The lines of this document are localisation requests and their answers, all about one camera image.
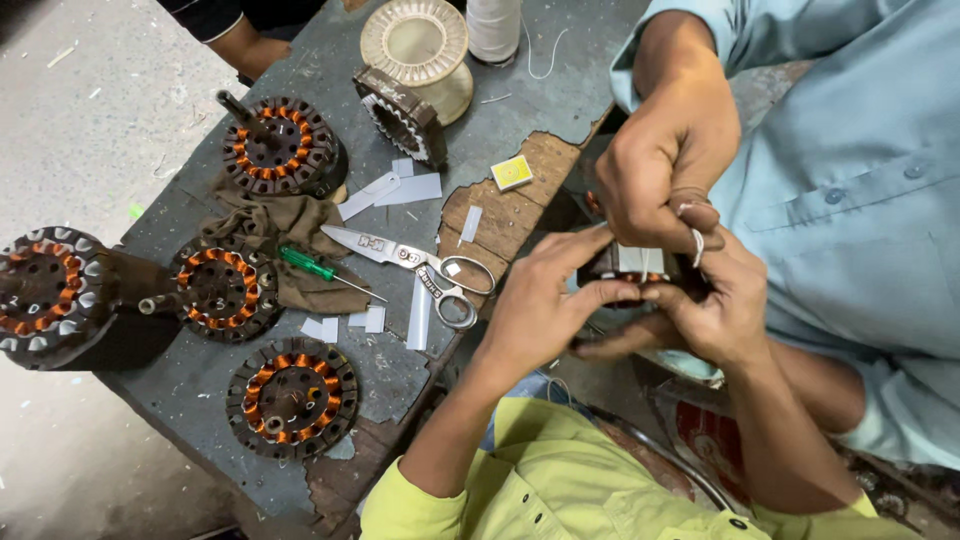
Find copper wound stator with shaft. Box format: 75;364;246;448
215;90;351;201
138;235;283;345

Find steel scissors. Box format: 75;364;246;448
320;223;498;333

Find dark motor stator with paper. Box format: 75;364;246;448
576;238;693;310

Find scattered white paper strips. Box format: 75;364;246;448
299;156;486;353

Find cream plastic wire spool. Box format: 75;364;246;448
359;0;476;128

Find black curved metal tube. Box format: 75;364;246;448
587;405;735;513

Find white thread cone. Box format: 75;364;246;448
465;0;524;68

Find person's yellow-green shirt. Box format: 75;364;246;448
360;396;925;540

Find brown rag cloth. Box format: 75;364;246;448
198;175;373;315

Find person's right hand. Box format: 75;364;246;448
571;238;770;370

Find large copper wound stator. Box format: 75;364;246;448
0;225;178;373

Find green handled screwdriver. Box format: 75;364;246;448
277;244;390;305

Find person's left hand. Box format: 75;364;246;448
478;225;645;382

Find yellow matchbox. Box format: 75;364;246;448
490;154;535;193

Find empty dark stator core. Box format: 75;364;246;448
352;65;450;171

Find loose white thread piece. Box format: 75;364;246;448
520;18;570;81

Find copper wound stator without shaft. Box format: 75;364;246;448
225;336;360;461

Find red white printed bag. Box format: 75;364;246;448
651;378;753;505

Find white binding thread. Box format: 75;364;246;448
675;198;707;270

